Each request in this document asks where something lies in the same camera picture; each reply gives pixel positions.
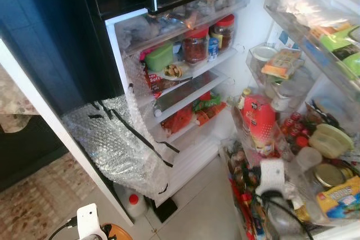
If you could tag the glass fridge shelf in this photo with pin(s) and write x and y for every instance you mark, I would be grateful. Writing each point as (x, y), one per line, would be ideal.
(185, 94)

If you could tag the white fridge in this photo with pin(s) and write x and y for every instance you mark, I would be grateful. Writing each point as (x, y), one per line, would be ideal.
(247, 26)

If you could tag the white bottle red cap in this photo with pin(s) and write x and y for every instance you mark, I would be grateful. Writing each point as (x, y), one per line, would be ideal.
(133, 202)

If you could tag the clear bubble wrap sheet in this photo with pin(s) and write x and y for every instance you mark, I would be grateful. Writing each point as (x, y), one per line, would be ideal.
(112, 139)

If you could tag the yellow blue snack box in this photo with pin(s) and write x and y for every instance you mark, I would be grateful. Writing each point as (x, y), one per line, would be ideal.
(340, 198)

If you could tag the gold lid jar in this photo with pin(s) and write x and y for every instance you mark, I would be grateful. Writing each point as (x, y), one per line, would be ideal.
(329, 176)

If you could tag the red plastic food bag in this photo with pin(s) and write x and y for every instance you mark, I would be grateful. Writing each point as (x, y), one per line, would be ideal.
(178, 121)

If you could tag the yellow green lidded container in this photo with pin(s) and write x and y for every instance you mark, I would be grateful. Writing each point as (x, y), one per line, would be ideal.
(330, 140)

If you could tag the translucent plastic cup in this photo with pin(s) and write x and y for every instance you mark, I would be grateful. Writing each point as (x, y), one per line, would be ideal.
(307, 159)

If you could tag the red snack bag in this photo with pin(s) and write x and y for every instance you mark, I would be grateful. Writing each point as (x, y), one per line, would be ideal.
(152, 80)

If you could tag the green orange snack pack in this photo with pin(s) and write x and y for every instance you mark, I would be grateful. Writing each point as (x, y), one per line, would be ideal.
(208, 106)

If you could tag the plastic wrapped food roll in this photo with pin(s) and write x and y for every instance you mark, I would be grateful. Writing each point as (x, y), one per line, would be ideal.
(173, 71)

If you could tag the green plastic container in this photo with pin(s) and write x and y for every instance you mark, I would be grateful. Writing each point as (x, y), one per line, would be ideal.
(160, 58)

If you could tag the red drink pouch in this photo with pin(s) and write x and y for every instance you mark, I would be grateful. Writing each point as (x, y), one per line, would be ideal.
(259, 119)

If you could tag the red lid jar reddish content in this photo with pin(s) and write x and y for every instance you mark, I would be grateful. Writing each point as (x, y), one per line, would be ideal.
(195, 48)

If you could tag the green food pack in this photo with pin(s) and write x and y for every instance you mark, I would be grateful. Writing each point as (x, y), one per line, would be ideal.
(340, 49)

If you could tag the blue white yogurt cup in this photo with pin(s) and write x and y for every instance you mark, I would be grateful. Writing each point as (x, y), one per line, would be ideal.
(212, 50)

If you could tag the orange food box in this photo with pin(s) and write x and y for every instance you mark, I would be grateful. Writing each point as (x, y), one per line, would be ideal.
(282, 63)

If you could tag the red lid jar yellow label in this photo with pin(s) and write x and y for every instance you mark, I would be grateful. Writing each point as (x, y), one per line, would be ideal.
(224, 31)

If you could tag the white round cup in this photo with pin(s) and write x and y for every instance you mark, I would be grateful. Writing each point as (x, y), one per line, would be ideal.
(263, 53)

